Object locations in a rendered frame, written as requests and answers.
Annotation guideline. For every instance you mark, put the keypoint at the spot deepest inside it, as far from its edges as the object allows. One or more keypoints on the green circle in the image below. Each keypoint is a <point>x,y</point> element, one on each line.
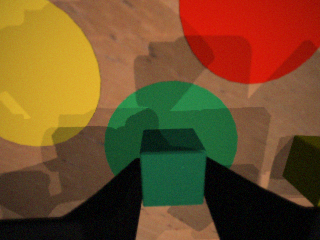
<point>170,105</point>

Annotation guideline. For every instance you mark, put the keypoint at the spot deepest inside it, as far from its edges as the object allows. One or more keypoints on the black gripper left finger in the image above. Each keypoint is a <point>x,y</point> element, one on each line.
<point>112,213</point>

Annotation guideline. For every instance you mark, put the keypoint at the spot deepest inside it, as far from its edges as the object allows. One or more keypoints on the yellow circle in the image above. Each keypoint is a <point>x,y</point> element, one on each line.
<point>50,81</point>

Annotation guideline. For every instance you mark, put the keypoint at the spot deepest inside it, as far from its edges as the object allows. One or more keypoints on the yellow cube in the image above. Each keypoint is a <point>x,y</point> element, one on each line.
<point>302,169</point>

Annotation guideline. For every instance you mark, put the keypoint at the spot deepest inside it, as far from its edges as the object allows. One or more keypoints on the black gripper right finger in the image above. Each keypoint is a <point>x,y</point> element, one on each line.
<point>243,210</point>

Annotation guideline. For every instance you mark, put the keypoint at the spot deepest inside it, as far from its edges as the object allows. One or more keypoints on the red circle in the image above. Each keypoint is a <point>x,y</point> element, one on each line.
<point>251,41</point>

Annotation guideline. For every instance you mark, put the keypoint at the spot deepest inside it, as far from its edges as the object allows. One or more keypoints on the green block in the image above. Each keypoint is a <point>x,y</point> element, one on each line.
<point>172,165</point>

